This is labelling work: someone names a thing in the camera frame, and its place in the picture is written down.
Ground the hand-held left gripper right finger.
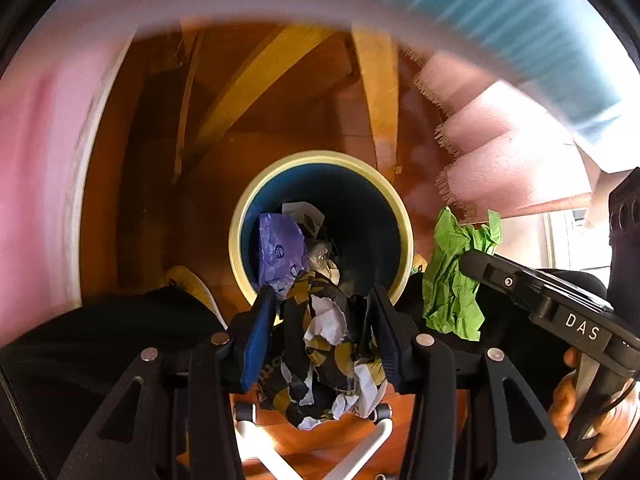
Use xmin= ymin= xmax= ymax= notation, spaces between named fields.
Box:
xmin=365 ymin=285 xmax=568 ymax=480

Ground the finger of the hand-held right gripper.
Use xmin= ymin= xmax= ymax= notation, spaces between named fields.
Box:
xmin=459 ymin=249 xmax=557 ymax=317

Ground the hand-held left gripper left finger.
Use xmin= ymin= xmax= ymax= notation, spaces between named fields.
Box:
xmin=57 ymin=285 xmax=278 ymax=480

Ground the green paper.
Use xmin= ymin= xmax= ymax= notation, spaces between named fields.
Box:
xmin=422 ymin=206 xmax=502 ymax=342

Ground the black yellow paper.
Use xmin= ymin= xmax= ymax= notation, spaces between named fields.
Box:
xmin=255 ymin=271 xmax=388 ymax=431

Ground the blue waste bin cream rim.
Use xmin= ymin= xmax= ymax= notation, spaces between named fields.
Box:
xmin=228 ymin=150 xmax=414 ymax=308

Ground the person's right hand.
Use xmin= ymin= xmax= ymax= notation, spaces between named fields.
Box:
xmin=547 ymin=347 xmax=640 ymax=472

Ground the purple plastic wrapper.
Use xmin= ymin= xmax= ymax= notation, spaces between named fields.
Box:
xmin=257 ymin=212 xmax=310 ymax=297

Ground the clear plastic wrapper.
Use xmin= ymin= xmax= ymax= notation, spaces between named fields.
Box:
xmin=306 ymin=240 xmax=343 ymax=286

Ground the pink fringed cloth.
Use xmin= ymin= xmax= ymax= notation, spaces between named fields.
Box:
xmin=412 ymin=55 xmax=606 ymax=223

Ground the white paper scrap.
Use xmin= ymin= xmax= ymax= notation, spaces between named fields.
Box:
xmin=281 ymin=201 xmax=325 ymax=238

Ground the wooden chair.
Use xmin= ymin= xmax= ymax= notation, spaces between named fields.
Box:
xmin=170 ymin=25 xmax=406 ymax=186

